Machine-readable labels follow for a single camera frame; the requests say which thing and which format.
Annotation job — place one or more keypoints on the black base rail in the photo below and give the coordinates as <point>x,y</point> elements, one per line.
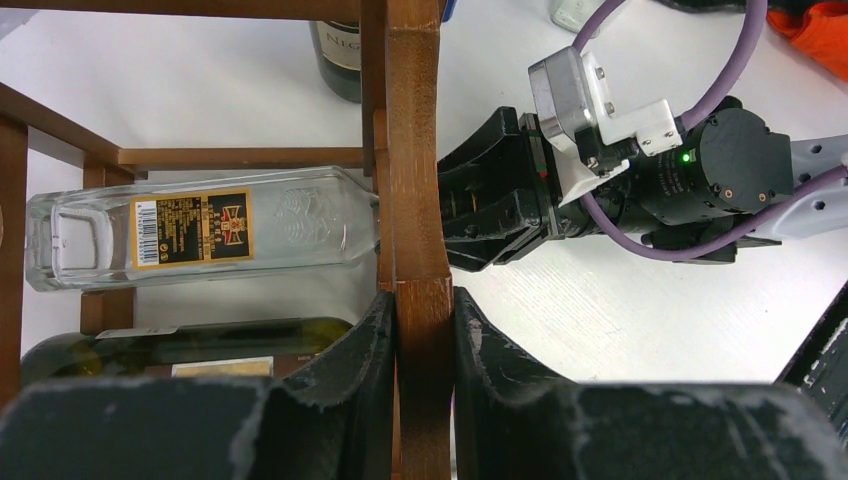
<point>818,368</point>

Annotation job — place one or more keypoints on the blue square glass bottle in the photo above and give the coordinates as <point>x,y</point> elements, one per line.
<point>448,9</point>

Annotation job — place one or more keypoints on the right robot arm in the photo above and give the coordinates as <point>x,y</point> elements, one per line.
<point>732,184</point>

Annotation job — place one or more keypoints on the clear square bottle black cap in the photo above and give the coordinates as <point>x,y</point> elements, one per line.
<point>152,234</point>

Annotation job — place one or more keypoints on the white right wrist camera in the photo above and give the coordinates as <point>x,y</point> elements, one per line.
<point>593,142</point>

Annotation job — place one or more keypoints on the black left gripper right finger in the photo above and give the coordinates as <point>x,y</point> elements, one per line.
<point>515,418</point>

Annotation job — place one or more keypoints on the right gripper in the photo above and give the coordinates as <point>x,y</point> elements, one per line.
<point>494,161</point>

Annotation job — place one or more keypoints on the green wine bottle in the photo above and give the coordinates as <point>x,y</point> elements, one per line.
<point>268,348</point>
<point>337,47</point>

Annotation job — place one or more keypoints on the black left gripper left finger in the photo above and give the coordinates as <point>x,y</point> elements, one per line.
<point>330,419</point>

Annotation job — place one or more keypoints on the brown wooden wine rack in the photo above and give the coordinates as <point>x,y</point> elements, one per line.
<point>400,71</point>

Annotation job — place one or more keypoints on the clear round glass bottle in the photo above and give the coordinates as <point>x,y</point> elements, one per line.
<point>572,15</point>

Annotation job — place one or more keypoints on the orange cloth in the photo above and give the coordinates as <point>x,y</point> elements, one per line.
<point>817,29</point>

